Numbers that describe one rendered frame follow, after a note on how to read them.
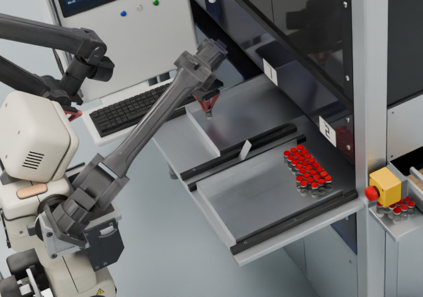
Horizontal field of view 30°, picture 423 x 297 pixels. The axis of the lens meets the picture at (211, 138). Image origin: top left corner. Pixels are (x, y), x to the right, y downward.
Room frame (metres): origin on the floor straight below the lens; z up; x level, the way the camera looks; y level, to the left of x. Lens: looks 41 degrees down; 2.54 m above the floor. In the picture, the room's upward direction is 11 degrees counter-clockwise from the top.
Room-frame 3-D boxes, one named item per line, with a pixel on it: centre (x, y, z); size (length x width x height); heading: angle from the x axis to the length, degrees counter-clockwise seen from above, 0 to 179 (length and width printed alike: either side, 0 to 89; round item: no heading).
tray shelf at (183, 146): (1.78, -0.12, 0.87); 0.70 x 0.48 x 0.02; 19
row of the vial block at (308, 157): (1.65, -0.28, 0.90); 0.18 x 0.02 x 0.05; 19
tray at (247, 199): (1.60, -0.13, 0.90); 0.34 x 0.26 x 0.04; 109
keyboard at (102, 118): (2.20, 0.20, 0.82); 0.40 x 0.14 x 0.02; 107
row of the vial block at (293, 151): (1.64, -0.26, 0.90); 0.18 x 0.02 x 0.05; 19
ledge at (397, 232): (1.44, -0.48, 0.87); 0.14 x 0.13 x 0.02; 109
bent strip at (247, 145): (1.75, -0.04, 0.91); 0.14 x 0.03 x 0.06; 109
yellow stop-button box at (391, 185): (1.44, -0.44, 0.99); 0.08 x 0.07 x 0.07; 109
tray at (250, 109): (1.96, -0.14, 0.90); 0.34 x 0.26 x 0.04; 109
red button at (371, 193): (1.42, -0.39, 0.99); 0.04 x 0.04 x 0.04; 19
